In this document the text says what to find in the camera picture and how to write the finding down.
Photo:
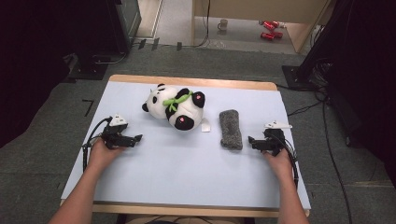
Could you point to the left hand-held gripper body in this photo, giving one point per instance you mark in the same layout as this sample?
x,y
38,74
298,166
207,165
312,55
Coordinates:
x,y
113,137

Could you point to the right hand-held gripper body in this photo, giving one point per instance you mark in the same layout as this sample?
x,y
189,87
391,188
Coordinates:
x,y
274,140

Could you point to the grey fluffy scarf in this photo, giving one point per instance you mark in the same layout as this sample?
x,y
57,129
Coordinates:
x,y
231,130

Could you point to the panda plush toy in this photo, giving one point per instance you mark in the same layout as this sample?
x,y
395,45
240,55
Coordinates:
x,y
183,109

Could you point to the person's left hand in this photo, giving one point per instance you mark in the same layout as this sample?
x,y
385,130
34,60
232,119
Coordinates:
x,y
101,157

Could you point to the person's right hand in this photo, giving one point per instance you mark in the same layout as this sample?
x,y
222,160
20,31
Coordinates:
x,y
280,165

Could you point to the black tape corner mark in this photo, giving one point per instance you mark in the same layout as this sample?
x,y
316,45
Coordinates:
x,y
89,105

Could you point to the pale blue table mat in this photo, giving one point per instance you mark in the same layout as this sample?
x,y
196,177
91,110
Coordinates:
x,y
186,174

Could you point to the black slanted stand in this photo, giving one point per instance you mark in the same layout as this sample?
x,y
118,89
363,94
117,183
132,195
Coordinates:
x,y
300,74

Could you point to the black stand base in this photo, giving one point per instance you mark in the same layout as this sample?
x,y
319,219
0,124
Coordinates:
x,y
88,70

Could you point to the wooden table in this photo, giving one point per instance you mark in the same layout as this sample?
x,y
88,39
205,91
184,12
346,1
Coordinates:
x,y
193,82

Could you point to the person's beige trousers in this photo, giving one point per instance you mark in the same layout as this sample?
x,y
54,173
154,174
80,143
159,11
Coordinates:
x,y
186,221

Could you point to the red can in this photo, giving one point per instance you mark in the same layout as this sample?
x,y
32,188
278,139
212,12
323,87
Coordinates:
x,y
278,34
275,23
268,25
267,36

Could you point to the dark curtain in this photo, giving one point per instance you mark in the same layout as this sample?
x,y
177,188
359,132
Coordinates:
x,y
28,62
370,77

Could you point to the dark glass-door cabinet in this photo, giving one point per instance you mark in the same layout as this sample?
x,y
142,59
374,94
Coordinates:
x,y
124,21

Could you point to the beige mug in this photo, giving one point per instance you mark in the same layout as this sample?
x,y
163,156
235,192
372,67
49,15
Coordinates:
x,y
222,24

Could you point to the wooden open cabinet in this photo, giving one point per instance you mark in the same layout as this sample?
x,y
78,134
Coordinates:
x,y
249,9

